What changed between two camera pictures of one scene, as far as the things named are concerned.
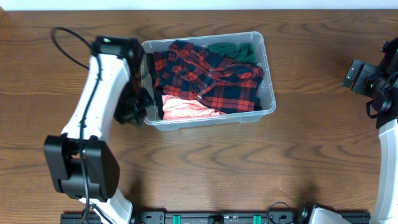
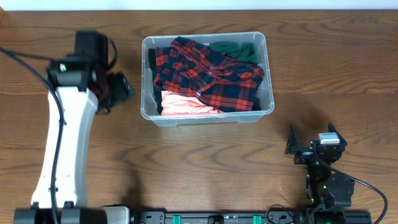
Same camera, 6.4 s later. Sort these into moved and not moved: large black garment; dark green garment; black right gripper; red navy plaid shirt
Moved: black right gripper
Not moved: large black garment; red navy plaid shirt; dark green garment
